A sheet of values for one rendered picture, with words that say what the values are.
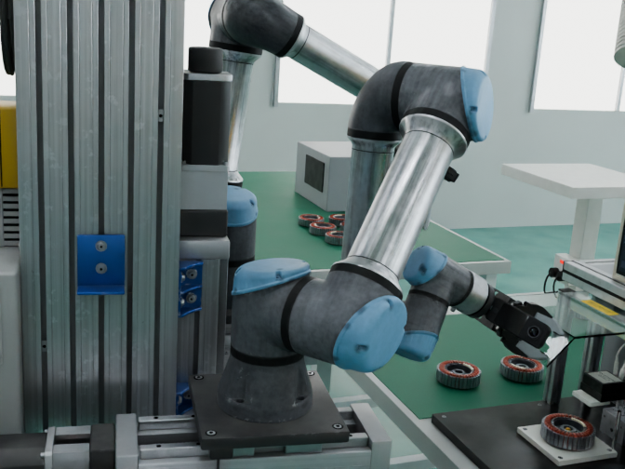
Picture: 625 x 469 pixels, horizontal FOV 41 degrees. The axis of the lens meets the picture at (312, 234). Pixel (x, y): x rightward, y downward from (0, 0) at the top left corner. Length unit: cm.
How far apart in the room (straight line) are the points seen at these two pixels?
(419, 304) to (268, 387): 33
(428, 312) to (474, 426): 54
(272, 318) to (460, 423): 82
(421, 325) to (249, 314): 34
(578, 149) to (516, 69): 97
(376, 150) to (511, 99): 562
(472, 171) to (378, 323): 582
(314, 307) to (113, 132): 42
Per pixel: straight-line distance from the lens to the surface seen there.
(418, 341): 144
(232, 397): 130
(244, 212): 171
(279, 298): 122
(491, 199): 710
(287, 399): 129
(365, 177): 145
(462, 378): 215
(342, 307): 117
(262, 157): 617
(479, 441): 189
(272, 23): 169
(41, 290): 142
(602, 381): 190
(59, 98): 133
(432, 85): 136
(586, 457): 189
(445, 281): 147
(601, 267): 203
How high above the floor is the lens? 164
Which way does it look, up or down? 15 degrees down
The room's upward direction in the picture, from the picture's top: 4 degrees clockwise
